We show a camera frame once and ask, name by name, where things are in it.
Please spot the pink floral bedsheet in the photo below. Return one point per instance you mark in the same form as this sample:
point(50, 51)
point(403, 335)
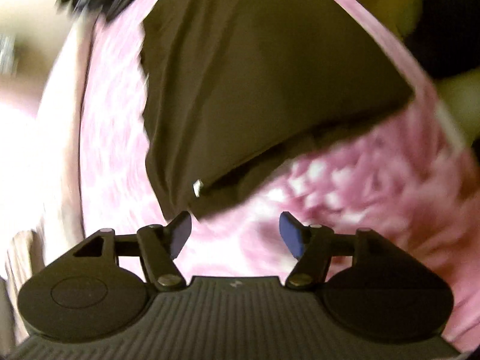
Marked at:
point(356, 195)

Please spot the black long-sleeve shirt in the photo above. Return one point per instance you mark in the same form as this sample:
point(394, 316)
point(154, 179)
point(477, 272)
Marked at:
point(262, 82)

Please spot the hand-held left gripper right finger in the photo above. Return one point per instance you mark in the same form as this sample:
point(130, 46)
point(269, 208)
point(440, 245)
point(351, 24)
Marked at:
point(291, 232)

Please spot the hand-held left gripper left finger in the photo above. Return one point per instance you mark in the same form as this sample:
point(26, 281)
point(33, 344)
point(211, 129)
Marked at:
point(182, 232)

